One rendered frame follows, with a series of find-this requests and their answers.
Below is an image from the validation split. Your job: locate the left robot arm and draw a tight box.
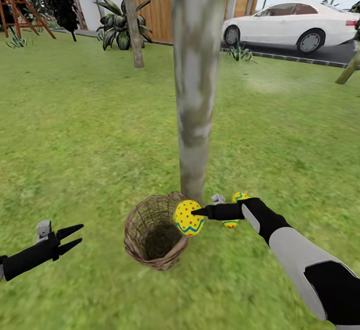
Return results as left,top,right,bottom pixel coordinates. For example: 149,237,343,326
0,220,84,281

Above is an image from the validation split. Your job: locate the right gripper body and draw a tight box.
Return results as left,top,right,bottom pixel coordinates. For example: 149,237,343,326
207,203,233,221

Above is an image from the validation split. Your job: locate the wicker basket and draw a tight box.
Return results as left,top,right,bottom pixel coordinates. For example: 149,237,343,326
124,190,192,271

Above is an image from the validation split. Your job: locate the easter egg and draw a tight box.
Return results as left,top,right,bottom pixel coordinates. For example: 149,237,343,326
173,200,204,236
232,192,249,204
221,219,238,229

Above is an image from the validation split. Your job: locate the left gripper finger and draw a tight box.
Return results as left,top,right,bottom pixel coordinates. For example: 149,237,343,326
55,224,84,246
59,238,83,256

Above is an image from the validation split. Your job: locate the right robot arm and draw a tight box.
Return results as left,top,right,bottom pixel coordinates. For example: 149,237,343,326
191,193,360,330

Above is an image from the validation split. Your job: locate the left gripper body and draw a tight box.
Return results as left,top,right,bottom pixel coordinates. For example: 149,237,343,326
22,231,59,271

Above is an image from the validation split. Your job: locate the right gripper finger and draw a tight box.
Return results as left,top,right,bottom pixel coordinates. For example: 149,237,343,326
191,207,208,216

